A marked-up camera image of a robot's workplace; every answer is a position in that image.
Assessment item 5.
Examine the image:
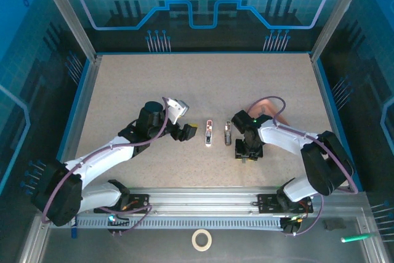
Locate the pink plastic tray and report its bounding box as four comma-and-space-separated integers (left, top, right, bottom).
246, 98, 289, 127

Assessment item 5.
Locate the right black controller board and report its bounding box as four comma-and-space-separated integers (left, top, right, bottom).
280, 213, 305, 237

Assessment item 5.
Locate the black controller board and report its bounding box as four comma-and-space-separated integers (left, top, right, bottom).
107, 212, 130, 237
280, 213, 305, 237

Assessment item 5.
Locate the masking tape roll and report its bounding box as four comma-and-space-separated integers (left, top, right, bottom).
191, 229, 213, 252

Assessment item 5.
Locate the left black controller board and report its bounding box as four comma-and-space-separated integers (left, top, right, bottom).
107, 212, 130, 237

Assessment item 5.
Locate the green pen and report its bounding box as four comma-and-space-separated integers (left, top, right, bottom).
340, 232, 378, 243

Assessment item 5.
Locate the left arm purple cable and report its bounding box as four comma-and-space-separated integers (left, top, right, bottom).
41, 96, 169, 237

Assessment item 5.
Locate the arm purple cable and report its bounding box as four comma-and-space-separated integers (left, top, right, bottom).
247, 95, 360, 238
41, 96, 169, 237

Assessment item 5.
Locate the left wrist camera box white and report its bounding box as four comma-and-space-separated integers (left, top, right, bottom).
166, 98, 190, 124

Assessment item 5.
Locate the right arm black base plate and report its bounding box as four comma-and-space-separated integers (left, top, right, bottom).
257, 193, 314, 214

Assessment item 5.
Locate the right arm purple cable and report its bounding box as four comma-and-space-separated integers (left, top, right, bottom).
247, 95, 360, 238

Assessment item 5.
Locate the aluminium mounting rail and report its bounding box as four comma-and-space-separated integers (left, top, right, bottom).
73, 186, 367, 218

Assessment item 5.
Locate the slotted grey cable duct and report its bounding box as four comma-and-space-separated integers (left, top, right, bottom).
73, 217, 286, 230

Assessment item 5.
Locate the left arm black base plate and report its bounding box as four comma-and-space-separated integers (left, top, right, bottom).
121, 193, 151, 214

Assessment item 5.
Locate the aluminium frame post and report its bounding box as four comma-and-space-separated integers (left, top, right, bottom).
310, 0, 372, 62
33, 0, 98, 62

